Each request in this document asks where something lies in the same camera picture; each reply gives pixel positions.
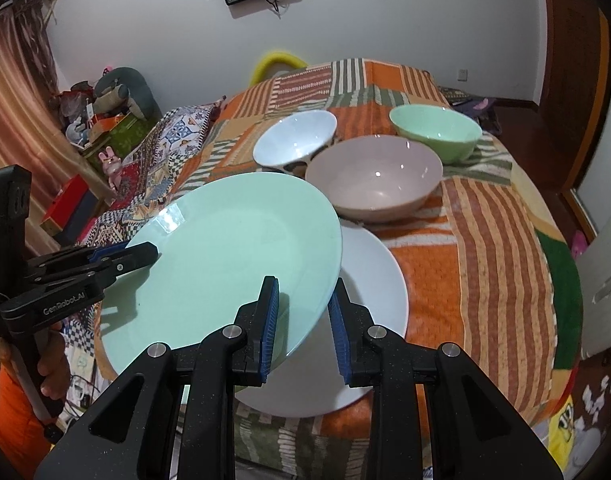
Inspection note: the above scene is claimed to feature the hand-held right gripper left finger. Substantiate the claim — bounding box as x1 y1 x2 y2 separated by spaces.
32 275 281 480

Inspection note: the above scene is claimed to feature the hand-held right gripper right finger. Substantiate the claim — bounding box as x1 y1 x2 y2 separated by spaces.
328 277 561 480

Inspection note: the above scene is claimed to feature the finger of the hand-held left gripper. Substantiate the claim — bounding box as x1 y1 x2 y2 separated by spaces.
32 241 159 293
28 242 131 268

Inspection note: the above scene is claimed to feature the green plate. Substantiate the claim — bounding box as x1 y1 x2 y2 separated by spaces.
99 172 343 393

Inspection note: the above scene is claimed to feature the white bowl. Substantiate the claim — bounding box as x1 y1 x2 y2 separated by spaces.
252 110 339 176

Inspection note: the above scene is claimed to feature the green bowl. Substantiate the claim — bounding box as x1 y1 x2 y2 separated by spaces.
389 105 483 166

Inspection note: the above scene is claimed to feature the person's left forearm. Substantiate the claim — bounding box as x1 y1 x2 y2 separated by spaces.
0 365 63 480

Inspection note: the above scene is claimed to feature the person's left hand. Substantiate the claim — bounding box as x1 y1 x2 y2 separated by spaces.
0 322 75 406

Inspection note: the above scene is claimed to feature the dark blue box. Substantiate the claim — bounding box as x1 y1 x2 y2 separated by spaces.
59 192 99 247

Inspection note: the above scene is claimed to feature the white plate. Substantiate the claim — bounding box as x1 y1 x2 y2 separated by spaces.
232 225 409 418

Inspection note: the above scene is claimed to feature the red box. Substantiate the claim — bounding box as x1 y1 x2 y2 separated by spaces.
40 174 93 233

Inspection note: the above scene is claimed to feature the pink rabbit toy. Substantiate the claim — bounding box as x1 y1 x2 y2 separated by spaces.
98 146 124 187

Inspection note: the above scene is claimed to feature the patterned patchwork blanket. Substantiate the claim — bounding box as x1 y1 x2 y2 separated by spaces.
70 102 226 411

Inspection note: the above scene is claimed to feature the brown curtain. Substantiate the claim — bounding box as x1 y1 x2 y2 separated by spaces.
0 0 111 241

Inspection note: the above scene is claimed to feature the green storage box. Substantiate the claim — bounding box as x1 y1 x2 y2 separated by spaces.
82 110 158 171

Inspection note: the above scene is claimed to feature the pile of assorted clutter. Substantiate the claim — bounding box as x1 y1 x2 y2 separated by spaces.
60 80 136 146

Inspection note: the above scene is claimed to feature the striped orange tablecloth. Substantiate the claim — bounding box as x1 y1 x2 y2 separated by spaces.
95 58 583 466

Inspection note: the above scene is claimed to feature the pink bowl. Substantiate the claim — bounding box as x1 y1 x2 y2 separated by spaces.
304 135 443 223

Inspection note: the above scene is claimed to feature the grey stuffed toy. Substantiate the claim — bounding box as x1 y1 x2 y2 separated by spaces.
92 66 161 121

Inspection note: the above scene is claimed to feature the yellow chair back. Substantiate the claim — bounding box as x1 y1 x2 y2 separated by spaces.
250 49 309 86

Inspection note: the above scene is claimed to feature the yellow cartoon print cloth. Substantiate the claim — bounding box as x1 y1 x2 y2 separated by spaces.
548 375 611 467

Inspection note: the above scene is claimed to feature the dark cloth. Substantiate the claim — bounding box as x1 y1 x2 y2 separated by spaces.
445 87 497 122

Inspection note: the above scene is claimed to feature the wooden door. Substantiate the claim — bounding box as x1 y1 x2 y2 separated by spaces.
538 0 611 196

